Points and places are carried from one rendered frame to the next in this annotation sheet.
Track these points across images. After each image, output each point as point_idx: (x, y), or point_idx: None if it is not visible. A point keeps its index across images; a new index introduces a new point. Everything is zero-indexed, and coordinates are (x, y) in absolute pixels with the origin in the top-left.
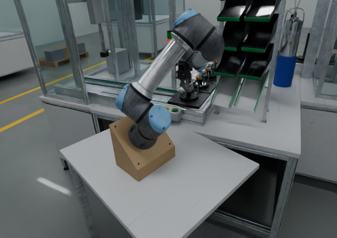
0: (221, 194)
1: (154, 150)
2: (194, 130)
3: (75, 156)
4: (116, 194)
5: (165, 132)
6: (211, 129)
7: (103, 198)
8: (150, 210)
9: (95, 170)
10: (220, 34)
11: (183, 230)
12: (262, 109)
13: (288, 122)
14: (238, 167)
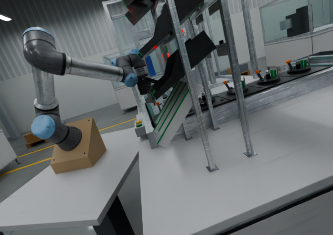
0: (36, 219)
1: (70, 153)
2: (140, 149)
3: None
4: (42, 175)
5: (88, 142)
6: (150, 154)
7: (38, 174)
8: (22, 196)
9: None
10: (30, 46)
11: None
12: (246, 150)
13: (242, 189)
14: (83, 207)
